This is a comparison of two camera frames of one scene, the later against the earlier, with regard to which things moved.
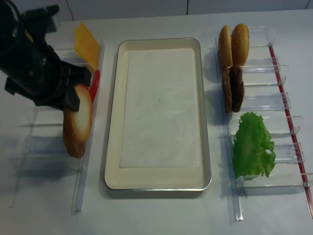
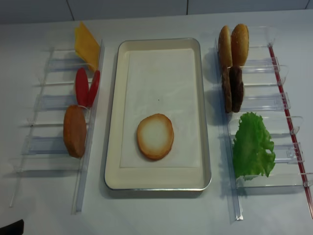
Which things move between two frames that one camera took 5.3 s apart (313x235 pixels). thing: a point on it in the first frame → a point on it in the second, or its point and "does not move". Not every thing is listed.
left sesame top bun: [225, 49] does not move
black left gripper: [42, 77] → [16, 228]
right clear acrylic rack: [259, 133] does not move
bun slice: [76, 146] does not move
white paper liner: [160, 122] does not move
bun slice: [81, 121] → [155, 135]
